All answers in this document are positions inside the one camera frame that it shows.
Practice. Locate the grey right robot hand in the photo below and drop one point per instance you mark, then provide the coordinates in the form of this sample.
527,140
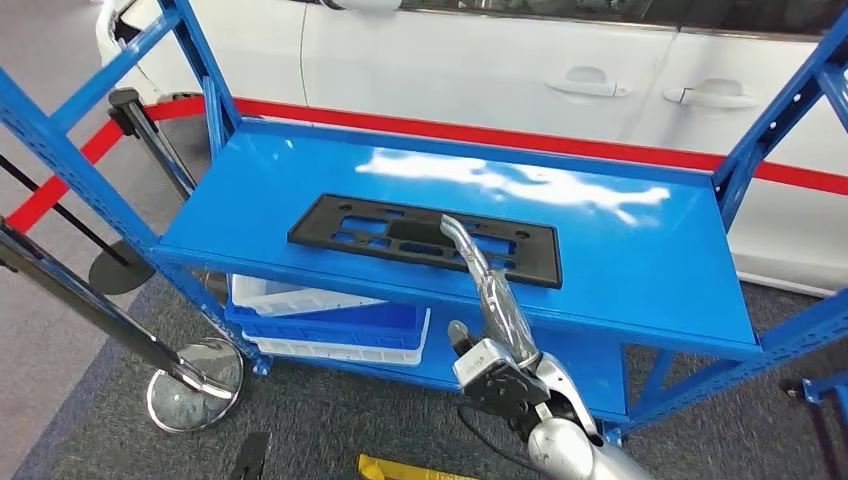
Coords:
503,311

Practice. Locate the black plastic plate bracket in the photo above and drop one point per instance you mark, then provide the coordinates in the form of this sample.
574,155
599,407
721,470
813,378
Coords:
536,265

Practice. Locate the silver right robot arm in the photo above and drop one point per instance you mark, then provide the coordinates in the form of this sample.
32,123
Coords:
563,450

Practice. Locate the red barrier belt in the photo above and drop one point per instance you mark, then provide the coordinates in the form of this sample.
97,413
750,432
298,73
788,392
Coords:
464,132

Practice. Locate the yellow floor tape square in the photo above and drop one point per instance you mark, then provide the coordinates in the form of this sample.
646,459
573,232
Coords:
384,470

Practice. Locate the white car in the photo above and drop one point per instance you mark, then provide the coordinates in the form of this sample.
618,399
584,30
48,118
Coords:
464,60

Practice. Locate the black stanchion with disc base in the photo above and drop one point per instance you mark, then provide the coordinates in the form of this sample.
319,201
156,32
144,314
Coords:
119,272

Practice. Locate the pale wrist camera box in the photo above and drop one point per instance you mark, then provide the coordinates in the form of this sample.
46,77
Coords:
477,361

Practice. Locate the chrome stanchion post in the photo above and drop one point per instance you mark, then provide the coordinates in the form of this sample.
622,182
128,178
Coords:
86,308
149,136

